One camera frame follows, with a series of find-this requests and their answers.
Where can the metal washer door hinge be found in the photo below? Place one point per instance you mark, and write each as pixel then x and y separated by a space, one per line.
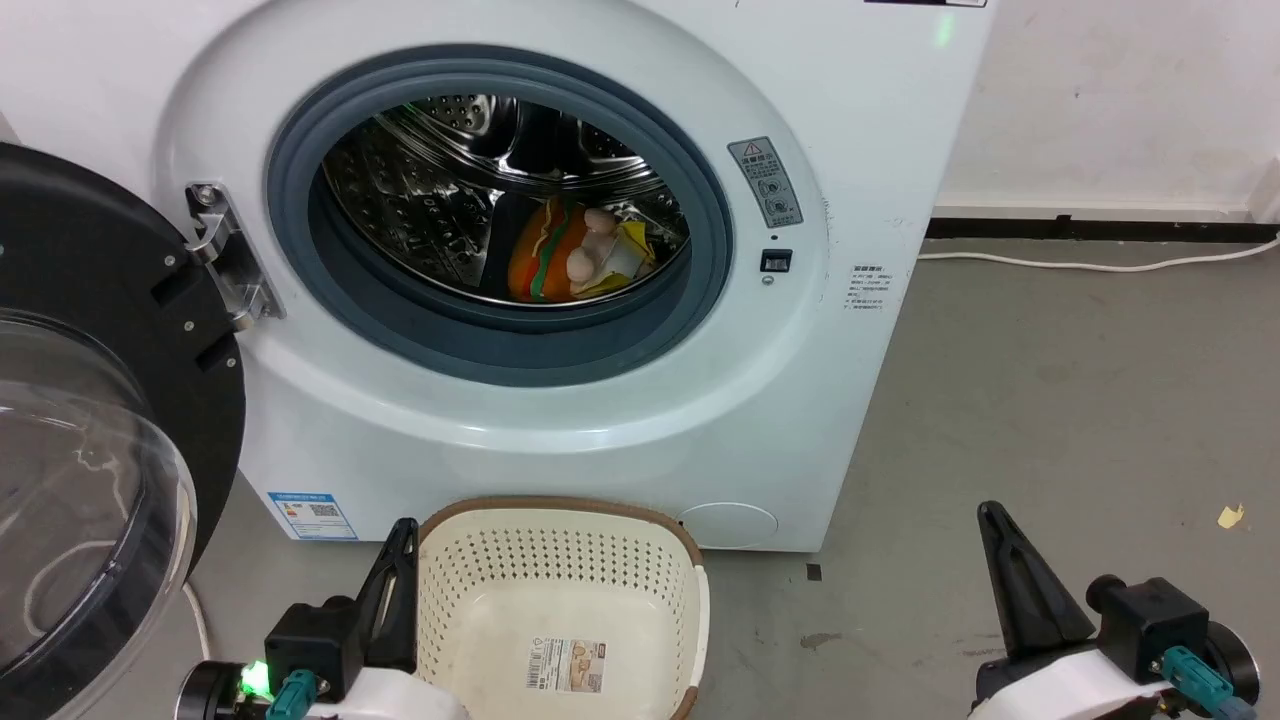
pixel 235 265

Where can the yellow paper scrap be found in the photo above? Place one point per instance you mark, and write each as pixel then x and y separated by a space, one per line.
pixel 1230 516

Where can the grey rubber door gasket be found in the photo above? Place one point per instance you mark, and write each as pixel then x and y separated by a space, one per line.
pixel 500 345

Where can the orange hamburger plush toy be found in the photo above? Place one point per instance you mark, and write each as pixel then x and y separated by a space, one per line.
pixel 530 265

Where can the small white text sticker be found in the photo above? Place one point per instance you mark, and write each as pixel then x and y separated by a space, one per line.
pixel 868 288

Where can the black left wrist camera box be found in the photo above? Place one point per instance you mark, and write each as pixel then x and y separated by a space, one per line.
pixel 310 640

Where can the plush doll with yellow clothes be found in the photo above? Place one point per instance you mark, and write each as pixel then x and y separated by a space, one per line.
pixel 585 262

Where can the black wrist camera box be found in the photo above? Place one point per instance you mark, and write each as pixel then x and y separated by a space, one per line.
pixel 310 640
pixel 1150 610

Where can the blue energy label sticker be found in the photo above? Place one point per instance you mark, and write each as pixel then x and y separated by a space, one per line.
pixel 312 516

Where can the grey warning sticker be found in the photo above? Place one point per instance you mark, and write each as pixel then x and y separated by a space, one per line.
pixel 765 185

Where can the perforated steel washer drum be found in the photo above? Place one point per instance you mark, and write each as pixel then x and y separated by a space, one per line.
pixel 420 200

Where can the paper label with barcode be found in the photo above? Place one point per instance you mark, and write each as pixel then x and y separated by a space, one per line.
pixel 567 666

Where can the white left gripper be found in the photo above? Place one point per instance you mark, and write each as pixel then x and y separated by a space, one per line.
pixel 400 698

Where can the cream perforated laundry basket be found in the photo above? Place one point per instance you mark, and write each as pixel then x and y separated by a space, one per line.
pixel 560 560

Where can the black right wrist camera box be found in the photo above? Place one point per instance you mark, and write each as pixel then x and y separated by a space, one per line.
pixel 1150 610

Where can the white front-load washing machine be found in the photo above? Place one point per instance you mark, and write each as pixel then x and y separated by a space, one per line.
pixel 800 400

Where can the black round glass washer door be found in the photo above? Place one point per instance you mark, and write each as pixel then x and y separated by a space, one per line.
pixel 80 250

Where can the black baseboard strip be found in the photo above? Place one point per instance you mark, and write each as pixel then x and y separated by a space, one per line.
pixel 1100 229

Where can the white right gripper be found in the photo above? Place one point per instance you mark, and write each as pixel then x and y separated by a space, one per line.
pixel 1060 690

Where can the round white filter cover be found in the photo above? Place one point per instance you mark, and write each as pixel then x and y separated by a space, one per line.
pixel 728 526

